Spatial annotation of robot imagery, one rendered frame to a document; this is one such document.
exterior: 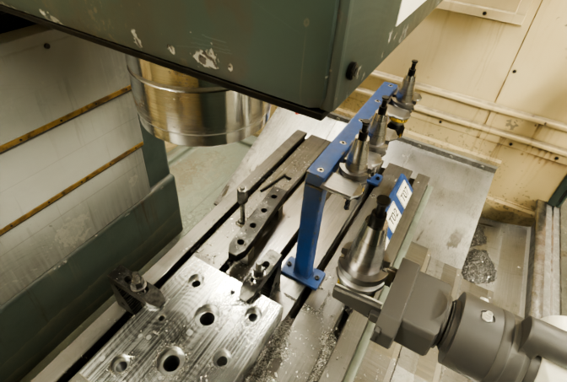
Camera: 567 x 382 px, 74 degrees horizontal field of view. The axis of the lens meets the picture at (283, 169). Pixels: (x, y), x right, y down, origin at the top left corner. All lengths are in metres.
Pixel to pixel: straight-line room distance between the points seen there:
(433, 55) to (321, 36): 1.20
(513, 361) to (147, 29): 0.46
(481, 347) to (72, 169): 0.83
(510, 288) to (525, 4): 0.85
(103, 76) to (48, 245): 0.41
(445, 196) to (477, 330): 1.02
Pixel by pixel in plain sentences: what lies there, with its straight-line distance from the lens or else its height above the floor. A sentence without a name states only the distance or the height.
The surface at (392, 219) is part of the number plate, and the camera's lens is 1.08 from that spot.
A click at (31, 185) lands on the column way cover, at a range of 0.92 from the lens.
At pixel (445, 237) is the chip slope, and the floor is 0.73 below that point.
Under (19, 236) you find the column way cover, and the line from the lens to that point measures 0.98.
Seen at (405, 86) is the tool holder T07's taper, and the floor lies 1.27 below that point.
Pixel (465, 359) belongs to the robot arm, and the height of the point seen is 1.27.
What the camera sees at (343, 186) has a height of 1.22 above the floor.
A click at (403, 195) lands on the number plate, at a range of 1.17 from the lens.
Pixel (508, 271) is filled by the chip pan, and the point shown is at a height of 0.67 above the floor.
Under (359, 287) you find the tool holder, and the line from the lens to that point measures 0.48.
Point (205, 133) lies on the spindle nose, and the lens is 0.40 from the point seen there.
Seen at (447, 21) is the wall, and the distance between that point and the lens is 1.37.
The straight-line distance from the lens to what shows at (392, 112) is 0.97.
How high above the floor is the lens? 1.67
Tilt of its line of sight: 39 degrees down
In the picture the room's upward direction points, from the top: 4 degrees clockwise
